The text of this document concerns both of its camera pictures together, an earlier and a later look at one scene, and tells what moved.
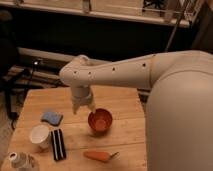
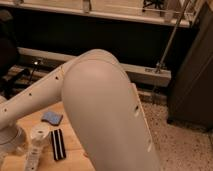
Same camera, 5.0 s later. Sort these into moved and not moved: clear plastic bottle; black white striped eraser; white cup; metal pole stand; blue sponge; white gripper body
Moved: white gripper body; clear plastic bottle
Not moved: white cup; blue sponge; metal pole stand; black white striped eraser
